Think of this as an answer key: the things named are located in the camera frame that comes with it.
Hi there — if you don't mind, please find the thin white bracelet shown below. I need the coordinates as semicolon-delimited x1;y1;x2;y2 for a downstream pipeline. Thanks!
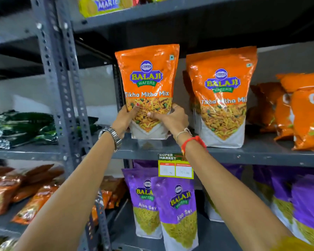
175;128;193;144

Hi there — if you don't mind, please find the purple snack pouch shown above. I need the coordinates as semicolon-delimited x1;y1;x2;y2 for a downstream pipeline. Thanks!
252;165;276;205
151;176;199;251
291;174;314;251
121;168;163;240
270;167;305;231
204;164;244;223

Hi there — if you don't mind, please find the orange crisps packet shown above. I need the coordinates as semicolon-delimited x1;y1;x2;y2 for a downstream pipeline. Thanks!
290;88;314;152
273;72;314;142
247;82;287;134

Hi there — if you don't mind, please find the yellow sleeve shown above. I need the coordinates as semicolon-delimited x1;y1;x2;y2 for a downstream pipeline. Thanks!
270;236;314;251

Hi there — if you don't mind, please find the person's right hand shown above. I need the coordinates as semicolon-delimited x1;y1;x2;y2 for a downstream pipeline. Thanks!
147;103;190;140

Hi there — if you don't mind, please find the person's right forearm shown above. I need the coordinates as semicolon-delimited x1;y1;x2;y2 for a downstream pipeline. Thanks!
177;135;295;251

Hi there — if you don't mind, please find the grey metal shelf rack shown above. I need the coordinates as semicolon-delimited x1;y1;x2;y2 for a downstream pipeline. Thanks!
0;0;113;251
55;0;314;251

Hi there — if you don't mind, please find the person's left forearm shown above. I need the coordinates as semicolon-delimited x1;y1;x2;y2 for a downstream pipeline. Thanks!
14;133;121;251

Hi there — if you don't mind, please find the yellow biscuit packet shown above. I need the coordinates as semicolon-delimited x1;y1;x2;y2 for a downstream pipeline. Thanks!
78;0;134;18

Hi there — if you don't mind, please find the orange snack mix pouch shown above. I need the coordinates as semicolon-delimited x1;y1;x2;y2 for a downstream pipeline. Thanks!
115;44;180;140
186;46;258;149

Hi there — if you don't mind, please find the silver wristwatch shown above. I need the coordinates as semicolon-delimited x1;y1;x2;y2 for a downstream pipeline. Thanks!
98;127;123;152

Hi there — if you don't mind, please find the yellow-green shelf price tag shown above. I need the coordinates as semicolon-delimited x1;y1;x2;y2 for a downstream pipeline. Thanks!
158;153;194;180

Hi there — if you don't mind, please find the red thread bracelet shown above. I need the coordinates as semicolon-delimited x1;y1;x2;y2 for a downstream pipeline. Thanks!
181;135;208;155

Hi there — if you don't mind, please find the person's left hand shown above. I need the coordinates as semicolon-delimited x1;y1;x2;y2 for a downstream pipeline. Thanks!
111;104;141;139

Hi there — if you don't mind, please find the pile of brown-orange packets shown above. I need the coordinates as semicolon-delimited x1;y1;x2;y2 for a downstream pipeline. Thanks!
0;164;128;226

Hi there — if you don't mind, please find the pile of green packets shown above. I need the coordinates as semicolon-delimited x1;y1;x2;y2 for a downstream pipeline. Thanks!
0;110;102;150

